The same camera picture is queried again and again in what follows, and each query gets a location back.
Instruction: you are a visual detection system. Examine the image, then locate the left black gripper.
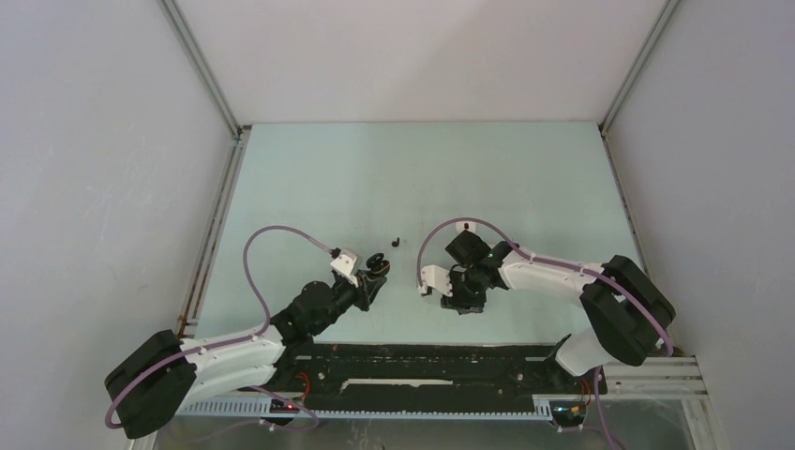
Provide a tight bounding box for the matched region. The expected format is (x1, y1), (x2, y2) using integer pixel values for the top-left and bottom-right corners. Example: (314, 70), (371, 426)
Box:
(310, 268), (385, 335)

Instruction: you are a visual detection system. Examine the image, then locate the black earbud charging case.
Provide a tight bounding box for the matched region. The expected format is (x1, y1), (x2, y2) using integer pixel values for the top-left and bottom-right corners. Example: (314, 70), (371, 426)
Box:
(366, 252), (391, 278)

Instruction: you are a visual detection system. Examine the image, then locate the white earbud charging case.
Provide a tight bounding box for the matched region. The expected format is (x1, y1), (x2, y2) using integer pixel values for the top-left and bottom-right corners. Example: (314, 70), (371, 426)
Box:
(455, 221), (477, 233)

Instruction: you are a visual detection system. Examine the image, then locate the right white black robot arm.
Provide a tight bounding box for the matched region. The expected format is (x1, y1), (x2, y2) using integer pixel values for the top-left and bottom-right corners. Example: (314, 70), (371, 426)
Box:
(419, 230), (676, 392)

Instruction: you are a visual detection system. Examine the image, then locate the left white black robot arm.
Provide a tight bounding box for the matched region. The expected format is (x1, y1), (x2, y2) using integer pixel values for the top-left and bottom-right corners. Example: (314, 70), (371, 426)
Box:
(104, 270), (387, 439)

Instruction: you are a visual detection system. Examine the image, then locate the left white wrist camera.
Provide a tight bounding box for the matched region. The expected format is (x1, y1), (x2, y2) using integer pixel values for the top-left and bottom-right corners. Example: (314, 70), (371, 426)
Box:
(329, 247), (361, 288)

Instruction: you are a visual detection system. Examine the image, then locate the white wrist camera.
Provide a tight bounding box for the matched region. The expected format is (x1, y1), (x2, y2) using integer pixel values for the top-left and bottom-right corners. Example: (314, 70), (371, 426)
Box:
(329, 247), (361, 288)
(418, 265), (453, 297)

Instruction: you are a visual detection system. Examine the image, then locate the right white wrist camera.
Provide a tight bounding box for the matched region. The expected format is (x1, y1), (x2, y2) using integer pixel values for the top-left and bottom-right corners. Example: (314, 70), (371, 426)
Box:
(418, 265), (453, 297)

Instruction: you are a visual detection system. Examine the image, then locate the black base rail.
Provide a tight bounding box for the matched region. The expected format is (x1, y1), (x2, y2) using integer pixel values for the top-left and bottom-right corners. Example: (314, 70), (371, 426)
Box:
(264, 343), (608, 413)

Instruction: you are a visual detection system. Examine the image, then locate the grey cable duct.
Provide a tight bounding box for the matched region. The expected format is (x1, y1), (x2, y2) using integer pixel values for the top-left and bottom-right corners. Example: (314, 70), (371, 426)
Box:
(176, 396), (571, 421)

